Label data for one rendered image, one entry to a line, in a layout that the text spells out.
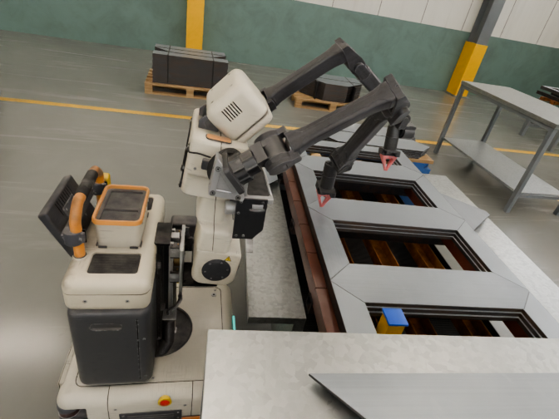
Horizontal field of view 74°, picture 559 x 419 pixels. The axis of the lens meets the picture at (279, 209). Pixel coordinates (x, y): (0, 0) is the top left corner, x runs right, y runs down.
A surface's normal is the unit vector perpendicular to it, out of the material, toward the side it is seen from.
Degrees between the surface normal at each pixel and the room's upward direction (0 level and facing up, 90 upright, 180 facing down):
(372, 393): 0
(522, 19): 90
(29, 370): 0
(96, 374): 90
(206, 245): 90
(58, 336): 0
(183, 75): 90
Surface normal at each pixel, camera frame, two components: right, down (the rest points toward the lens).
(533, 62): 0.16, 0.55
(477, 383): 0.16, -0.84
